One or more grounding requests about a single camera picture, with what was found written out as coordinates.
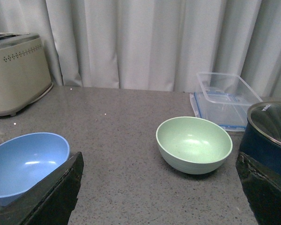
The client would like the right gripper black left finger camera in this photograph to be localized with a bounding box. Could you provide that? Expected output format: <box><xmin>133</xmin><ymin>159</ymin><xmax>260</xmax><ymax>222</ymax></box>
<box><xmin>0</xmin><ymin>152</ymin><xmax>84</xmax><ymax>225</ymax></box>

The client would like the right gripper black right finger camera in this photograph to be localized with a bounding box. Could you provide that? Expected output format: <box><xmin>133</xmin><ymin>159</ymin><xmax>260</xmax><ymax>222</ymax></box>
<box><xmin>236</xmin><ymin>151</ymin><xmax>281</xmax><ymax>225</ymax></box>

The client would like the blue bowl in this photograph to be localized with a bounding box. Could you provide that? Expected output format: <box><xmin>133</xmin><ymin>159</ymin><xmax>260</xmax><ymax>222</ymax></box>
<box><xmin>0</xmin><ymin>132</ymin><xmax>70</xmax><ymax>206</ymax></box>

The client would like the green bowl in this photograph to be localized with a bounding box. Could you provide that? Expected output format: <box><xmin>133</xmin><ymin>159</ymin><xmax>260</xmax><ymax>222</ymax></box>
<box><xmin>155</xmin><ymin>116</ymin><xmax>233</xmax><ymax>175</ymax></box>

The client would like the dark blue pot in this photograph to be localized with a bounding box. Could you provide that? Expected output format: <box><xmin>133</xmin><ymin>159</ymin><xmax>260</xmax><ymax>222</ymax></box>
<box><xmin>239</xmin><ymin>123</ymin><xmax>281</xmax><ymax>175</ymax></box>

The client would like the glass pot lid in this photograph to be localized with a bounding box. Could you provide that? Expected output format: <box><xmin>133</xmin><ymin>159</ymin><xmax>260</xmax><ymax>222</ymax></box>
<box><xmin>247</xmin><ymin>101</ymin><xmax>281</xmax><ymax>146</ymax></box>

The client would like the blue-rimmed container lid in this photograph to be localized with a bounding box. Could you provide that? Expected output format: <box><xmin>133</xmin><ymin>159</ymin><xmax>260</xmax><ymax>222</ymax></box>
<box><xmin>190</xmin><ymin>92</ymin><xmax>249</xmax><ymax>132</ymax></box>

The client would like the clear plastic food container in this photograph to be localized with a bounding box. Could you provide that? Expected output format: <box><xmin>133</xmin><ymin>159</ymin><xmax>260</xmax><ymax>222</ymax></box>
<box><xmin>197</xmin><ymin>72</ymin><xmax>262</xmax><ymax>106</ymax></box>

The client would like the cream two-slot toaster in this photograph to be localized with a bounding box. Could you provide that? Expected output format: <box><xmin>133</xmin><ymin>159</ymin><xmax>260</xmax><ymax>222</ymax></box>
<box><xmin>0</xmin><ymin>33</ymin><xmax>53</xmax><ymax>116</ymax></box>

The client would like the white curtain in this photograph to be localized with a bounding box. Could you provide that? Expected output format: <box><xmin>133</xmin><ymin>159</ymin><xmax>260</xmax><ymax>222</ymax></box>
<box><xmin>0</xmin><ymin>0</ymin><xmax>281</xmax><ymax>98</ymax></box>

